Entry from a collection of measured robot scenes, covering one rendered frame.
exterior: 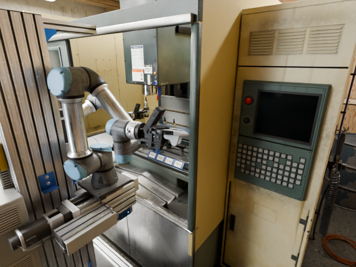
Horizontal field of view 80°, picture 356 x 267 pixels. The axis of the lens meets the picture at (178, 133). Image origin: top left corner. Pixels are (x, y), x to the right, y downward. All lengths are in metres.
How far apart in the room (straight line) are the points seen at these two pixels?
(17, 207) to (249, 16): 1.57
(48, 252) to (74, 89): 0.95
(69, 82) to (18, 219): 0.70
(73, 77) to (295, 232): 1.60
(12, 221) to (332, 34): 1.76
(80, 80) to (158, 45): 1.00
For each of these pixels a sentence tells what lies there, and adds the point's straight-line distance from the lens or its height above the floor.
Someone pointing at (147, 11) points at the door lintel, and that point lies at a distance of 1.30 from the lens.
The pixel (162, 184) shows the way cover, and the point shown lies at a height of 0.74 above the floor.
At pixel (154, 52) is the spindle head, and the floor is 1.90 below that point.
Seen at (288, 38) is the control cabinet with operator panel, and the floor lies 1.95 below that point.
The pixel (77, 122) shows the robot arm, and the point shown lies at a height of 1.57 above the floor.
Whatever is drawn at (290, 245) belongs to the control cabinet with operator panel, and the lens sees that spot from 1.80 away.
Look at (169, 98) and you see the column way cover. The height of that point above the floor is 1.39.
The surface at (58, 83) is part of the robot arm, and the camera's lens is 1.03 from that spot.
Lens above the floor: 1.83
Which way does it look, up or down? 19 degrees down
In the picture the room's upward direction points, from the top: straight up
